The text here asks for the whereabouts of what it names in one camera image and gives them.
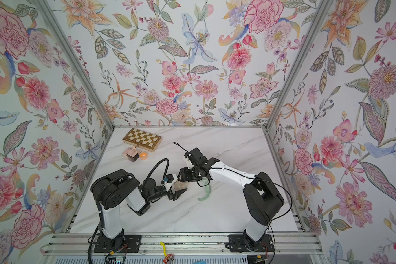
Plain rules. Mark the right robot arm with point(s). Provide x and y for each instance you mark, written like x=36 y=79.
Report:
x=262 y=197

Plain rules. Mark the wooden chess board box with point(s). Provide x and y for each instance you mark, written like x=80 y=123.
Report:
x=142 y=139

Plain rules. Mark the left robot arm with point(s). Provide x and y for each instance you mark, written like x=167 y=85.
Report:
x=110 y=191

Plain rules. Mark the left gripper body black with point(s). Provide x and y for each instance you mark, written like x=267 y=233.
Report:
x=160 y=192

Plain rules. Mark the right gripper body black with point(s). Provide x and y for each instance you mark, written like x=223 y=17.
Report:
x=191 y=175

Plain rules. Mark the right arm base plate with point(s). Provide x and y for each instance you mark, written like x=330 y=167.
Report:
x=241 y=243

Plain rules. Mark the pink black cube box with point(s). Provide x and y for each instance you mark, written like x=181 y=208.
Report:
x=132 y=154

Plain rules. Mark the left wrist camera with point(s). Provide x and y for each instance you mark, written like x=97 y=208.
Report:
x=169 y=180

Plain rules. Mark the aluminium mounting rail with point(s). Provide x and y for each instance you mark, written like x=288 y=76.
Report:
x=286 y=243

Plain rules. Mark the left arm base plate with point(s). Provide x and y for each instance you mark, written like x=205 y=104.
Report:
x=120 y=244

